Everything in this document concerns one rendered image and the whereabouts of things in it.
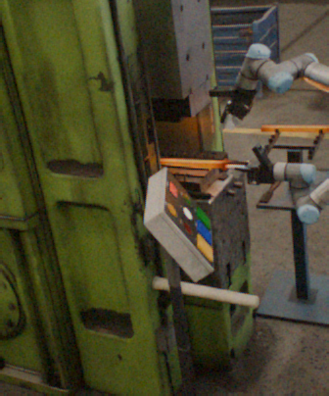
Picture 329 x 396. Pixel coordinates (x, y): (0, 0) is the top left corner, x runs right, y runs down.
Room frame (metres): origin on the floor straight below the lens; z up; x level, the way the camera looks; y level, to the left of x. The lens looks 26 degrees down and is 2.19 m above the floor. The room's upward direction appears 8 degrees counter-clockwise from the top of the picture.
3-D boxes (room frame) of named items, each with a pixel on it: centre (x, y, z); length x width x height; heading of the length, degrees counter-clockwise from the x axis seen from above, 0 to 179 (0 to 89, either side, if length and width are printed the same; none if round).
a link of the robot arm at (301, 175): (2.36, -0.53, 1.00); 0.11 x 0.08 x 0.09; 60
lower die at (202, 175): (2.64, 0.00, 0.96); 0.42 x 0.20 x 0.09; 60
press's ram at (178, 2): (2.68, -0.02, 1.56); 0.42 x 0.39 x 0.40; 60
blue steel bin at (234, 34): (6.72, -0.67, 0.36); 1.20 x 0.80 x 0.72; 63
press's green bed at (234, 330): (2.69, -0.02, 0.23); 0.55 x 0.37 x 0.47; 60
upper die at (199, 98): (2.64, 0.00, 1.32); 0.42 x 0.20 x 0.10; 60
